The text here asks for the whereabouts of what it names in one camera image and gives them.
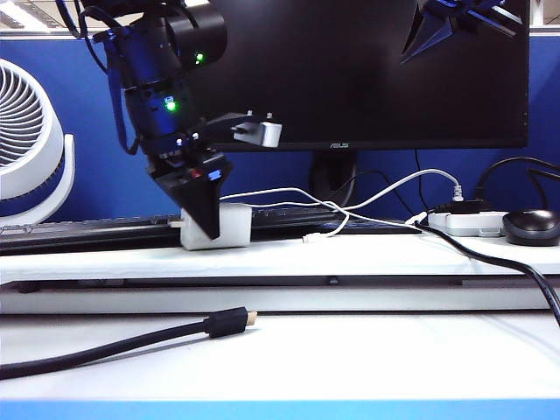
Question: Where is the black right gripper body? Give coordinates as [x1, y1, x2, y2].
[422, 0, 511, 14]

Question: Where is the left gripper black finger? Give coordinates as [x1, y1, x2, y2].
[150, 168, 233, 241]

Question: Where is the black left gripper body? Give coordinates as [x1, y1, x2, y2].
[139, 130, 233, 181]

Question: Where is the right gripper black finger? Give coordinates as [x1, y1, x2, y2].
[454, 4, 526, 39]
[400, 3, 456, 65]

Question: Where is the white 65W charger brick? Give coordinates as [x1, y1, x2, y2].
[169, 201, 254, 252]

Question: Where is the white Type-C charging cable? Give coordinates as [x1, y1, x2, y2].
[218, 186, 429, 244]

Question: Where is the black ASUS monitor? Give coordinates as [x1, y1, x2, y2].
[174, 0, 532, 153]

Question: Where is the blue office partition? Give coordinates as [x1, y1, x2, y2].
[0, 35, 560, 225]

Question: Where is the black Logitech keyboard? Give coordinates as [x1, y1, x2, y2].
[0, 207, 340, 257]

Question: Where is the black monitor stand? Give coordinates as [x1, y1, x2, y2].
[309, 151, 424, 235]

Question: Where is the white desk fan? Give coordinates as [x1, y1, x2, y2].
[0, 59, 76, 227]

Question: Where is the white power strip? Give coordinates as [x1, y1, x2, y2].
[427, 210, 511, 238]

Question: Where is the black computer mouse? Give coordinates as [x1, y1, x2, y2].
[501, 209, 560, 247]

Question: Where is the blue table edge strip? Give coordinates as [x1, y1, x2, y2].
[0, 398, 560, 420]

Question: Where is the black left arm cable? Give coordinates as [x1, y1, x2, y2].
[54, 0, 142, 156]

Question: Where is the black cable with gold connector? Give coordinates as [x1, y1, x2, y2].
[0, 307, 259, 381]

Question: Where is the thin black monitor cable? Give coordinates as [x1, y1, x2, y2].
[321, 169, 415, 220]
[413, 150, 432, 214]

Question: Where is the white cable with ribbed plug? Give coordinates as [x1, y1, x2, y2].
[334, 169, 465, 212]

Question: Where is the black plug with cable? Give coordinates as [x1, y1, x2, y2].
[435, 156, 560, 215]

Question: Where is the thin black mouse cable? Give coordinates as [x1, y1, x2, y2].
[527, 168, 560, 212]

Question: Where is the thick black power cable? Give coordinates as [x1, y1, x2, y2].
[413, 220, 560, 328]

